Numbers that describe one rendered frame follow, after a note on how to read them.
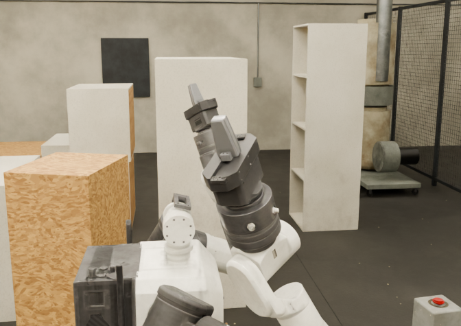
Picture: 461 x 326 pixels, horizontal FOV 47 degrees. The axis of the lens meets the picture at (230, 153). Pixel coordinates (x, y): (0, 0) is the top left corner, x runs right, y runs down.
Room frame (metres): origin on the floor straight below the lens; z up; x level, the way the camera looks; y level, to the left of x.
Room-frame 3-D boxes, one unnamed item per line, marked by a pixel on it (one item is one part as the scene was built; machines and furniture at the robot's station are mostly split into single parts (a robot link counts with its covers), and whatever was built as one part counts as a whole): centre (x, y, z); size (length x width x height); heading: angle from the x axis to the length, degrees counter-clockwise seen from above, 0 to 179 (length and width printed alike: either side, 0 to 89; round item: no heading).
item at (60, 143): (6.43, 2.07, 0.36); 0.90 x 0.35 x 0.72; 7
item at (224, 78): (3.89, 0.24, 0.88); 0.90 x 0.60 x 1.75; 7
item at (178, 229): (1.08, 0.11, 1.44); 0.10 x 0.07 x 0.09; 8
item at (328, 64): (5.40, -0.98, 1.03); 0.60 x 0.58 x 2.05; 7
